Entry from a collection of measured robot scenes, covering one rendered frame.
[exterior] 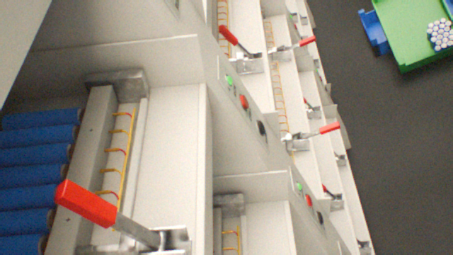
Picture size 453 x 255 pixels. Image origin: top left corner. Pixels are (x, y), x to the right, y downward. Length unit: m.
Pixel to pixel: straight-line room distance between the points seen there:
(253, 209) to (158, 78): 0.20
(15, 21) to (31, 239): 0.14
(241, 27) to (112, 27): 0.46
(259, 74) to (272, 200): 0.24
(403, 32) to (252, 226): 1.33
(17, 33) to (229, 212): 0.35
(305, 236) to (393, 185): 0.84
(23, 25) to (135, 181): 0.14
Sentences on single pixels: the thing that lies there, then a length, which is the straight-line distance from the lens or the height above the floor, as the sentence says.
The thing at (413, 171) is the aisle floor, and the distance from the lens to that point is 1.46.
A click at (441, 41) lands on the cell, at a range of 1.70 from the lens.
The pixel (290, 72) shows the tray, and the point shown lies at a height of 0.54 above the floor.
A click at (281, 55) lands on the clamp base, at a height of 0.56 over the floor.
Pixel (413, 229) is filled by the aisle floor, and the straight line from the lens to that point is 1.37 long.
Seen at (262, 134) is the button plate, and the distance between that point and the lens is 0.54.
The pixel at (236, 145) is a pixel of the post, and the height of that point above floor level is 0.84.
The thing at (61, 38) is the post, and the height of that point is 1.02.
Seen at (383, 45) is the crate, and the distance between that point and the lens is 1.81.
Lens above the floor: 1.16
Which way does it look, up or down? 38 degrees down
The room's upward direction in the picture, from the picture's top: 36 degrees counter-clockwise
